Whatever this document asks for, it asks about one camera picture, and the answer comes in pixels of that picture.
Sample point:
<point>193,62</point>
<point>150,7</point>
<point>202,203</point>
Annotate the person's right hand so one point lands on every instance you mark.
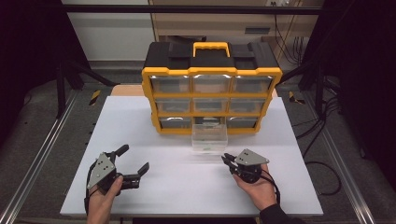
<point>261,193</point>

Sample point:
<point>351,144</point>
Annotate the black metal stand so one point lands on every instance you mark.
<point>318,90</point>
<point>60,90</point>

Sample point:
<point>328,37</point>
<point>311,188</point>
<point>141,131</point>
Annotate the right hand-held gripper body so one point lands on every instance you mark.
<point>249,157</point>

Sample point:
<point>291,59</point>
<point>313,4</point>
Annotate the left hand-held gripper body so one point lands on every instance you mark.
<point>101,169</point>

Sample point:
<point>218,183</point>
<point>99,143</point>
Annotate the single clear plastic drawer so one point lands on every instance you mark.
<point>209,140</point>

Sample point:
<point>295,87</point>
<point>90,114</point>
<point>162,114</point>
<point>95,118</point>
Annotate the yellow black hazard tape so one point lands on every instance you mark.
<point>95,97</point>
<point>294,98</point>

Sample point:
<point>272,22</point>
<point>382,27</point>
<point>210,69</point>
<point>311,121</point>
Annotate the person's left hand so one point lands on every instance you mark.
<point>99,208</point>

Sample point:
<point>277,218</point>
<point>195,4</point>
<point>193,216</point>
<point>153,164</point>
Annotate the aluminium floor rail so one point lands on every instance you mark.
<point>345,174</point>
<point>37,155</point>

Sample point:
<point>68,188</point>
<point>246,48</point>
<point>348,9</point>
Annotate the black overhead frame bar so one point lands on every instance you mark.
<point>186,9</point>

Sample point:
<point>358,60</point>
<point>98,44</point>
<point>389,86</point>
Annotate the brown wooden board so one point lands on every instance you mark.
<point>127,90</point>

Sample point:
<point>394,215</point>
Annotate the yellow black organizer cabinet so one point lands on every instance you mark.
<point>211,57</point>

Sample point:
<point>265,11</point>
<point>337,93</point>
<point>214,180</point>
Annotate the light wooden cabinet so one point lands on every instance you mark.
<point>211,23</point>

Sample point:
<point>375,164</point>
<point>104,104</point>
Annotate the black curtain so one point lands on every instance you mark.
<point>28,46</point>
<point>367,62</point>

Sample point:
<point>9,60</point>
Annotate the set of clear drawers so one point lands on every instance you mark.
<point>170,84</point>

